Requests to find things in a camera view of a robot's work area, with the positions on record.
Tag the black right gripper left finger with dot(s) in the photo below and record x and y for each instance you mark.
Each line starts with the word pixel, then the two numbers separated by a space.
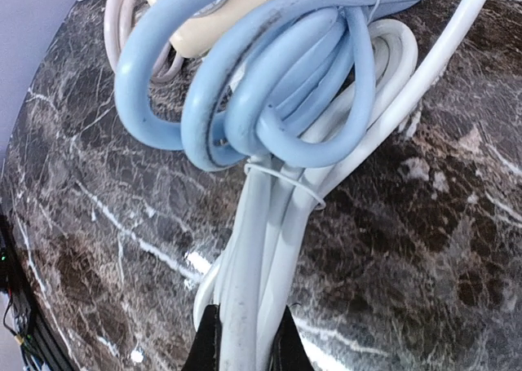
pixel 204 352

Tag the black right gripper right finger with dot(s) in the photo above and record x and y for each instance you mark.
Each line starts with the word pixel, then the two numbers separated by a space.
pixel 288 353

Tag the beige cube socket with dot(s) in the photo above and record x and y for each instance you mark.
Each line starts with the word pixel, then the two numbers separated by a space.
pixel 200 32

